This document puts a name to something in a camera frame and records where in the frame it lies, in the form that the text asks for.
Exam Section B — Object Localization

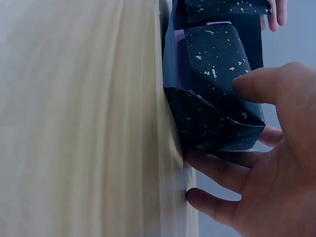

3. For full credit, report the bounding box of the person's left hand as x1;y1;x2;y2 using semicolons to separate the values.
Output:
260;0;288;32

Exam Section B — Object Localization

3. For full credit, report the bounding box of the person's right hand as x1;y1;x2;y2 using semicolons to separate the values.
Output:
185;61;316;237

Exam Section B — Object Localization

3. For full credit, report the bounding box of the black gold-flecked wrapping paper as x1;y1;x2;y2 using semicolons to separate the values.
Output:
161;0;272;161

